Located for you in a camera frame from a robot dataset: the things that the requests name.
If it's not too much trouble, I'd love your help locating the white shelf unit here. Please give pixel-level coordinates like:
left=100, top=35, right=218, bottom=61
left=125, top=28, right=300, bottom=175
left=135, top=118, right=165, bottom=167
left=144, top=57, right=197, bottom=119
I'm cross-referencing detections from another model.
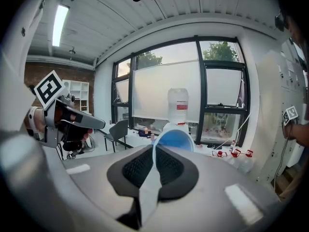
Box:
left=62, top=79, right=90, bottom=113

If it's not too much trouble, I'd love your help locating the long ceiling light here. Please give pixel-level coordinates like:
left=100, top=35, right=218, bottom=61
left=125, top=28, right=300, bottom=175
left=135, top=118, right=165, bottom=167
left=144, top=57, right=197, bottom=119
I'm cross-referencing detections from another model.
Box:
left=52, top=4, right=70, bottom=47

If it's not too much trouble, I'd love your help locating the white cable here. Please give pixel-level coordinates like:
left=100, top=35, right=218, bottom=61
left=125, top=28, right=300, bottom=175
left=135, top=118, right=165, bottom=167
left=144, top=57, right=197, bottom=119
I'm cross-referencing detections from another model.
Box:
left=212, top=112, right=252, bottom=151

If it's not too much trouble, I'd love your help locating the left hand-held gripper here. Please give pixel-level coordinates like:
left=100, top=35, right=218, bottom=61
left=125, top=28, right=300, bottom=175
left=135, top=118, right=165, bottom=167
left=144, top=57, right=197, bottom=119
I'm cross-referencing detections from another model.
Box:
left=33, top=70, right=106, bottom=150

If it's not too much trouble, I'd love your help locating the another person's forearm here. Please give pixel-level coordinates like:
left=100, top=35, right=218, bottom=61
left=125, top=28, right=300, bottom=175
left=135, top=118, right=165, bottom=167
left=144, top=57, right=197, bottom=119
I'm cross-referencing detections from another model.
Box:
left=283, top=123, right=309, bottom=147

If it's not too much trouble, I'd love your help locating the person's left hand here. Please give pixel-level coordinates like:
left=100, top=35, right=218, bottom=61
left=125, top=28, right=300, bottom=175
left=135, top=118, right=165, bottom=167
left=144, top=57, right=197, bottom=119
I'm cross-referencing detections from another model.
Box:
left=81, top=127, right=95, bottom=143

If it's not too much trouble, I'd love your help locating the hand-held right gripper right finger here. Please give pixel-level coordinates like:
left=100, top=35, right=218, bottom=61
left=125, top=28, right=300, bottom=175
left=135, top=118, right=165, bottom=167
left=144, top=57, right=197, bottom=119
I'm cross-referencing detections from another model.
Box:
left=155, top=145, right=200, bottom=202

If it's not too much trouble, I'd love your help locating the white roller blind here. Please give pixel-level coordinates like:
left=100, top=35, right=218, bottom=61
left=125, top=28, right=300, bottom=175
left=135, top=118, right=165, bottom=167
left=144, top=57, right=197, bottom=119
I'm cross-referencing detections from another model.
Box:
left=131, top=59, right=201, bottom=124

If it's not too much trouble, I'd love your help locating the white table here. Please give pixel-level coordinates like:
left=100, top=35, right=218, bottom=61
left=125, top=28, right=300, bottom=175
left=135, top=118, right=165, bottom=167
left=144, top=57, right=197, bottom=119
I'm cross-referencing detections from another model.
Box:
left=119, top=129, right=160, bottom=150

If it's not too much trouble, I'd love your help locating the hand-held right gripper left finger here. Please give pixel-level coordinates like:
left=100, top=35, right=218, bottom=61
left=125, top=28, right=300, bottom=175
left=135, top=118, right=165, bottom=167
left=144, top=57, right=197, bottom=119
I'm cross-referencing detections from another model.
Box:
left=107, top=145, right=155, bottom=230

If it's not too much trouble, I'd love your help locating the grey chair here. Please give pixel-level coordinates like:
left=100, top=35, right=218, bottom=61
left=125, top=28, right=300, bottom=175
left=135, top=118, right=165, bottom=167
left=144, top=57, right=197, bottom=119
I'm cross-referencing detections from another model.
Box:
left=103, top=119, right=130, bottom=152

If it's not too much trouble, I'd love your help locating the person's left forearm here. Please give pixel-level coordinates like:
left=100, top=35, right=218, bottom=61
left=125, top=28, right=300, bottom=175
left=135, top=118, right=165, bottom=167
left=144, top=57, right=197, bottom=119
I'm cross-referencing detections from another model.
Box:
left=24, top=106, right=47, bottom=137

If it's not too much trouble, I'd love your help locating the white water dispenser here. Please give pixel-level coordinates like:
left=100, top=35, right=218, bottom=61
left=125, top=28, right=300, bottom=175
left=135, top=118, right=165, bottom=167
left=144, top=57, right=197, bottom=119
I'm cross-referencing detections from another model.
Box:
left=162, top=122, right=190, bottom=140

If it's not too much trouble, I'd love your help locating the blue and white cup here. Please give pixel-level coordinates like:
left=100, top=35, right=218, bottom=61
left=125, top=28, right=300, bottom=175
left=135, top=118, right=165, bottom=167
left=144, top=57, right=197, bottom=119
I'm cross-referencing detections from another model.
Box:
left=152, top=129, right=195, bottom=173

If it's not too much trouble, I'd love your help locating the black window frame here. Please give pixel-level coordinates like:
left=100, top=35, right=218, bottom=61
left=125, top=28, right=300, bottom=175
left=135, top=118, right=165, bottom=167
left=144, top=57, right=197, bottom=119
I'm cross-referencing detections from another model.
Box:
left=111, top=35, right=251, bottom=147

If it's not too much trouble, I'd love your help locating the thin black cable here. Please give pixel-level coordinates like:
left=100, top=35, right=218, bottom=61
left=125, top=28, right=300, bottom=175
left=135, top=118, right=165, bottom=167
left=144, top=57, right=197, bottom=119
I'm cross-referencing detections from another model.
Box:
left=274, top=123, right=294, bottom=190

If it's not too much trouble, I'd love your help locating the white metal cabinet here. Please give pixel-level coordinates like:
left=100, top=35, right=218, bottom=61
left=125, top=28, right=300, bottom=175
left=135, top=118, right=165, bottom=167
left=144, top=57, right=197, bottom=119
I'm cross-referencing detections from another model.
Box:
left=254, top=39, right=309, bottom=186

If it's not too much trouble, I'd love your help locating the white wristband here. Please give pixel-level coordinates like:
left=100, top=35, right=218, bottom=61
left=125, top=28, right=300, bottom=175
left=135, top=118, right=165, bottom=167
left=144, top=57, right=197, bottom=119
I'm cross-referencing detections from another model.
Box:
left=27, top=106, right=41, bottom=133

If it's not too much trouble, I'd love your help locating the clear water bottle red label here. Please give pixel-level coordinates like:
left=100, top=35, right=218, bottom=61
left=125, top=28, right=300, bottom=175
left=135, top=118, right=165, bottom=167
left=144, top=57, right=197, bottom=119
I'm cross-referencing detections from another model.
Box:
left=167, top=87, right=189, bottom=126

